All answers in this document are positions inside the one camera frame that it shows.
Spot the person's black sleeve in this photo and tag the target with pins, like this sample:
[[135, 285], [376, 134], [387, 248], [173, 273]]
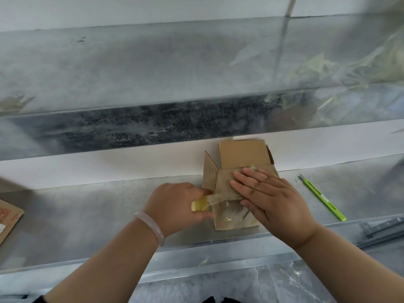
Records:
[[38, 299]]

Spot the person's right hand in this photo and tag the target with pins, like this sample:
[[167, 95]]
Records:
[[277, 205]]

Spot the person's right forearm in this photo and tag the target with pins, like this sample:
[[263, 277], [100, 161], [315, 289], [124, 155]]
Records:
[[350, 274]]

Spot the pile of clear tape scraps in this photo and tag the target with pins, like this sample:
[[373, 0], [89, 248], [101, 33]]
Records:
[[331, 78]]

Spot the person's black trousers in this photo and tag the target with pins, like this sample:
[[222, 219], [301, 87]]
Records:
[[221, 300]]

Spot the person's left hand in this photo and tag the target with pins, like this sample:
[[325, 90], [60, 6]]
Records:
[[170, 208]]

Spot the white-labelled cardboard box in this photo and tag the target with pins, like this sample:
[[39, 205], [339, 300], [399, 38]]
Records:
[[8, 217]]

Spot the plain perforated cardboard box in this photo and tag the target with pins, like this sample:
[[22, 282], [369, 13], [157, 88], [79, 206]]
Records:
[[240, 151]]

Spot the small crumpled tape scrap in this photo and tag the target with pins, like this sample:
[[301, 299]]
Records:
[[14, 102]]

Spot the person's left forearm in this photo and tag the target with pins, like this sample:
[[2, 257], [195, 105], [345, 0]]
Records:
[[101, 265]]

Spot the yellow tape roll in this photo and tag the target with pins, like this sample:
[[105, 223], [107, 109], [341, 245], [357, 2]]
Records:
[[199, 205]]

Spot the green utility knife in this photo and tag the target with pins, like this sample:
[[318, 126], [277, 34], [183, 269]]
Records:
[[322, 197]]

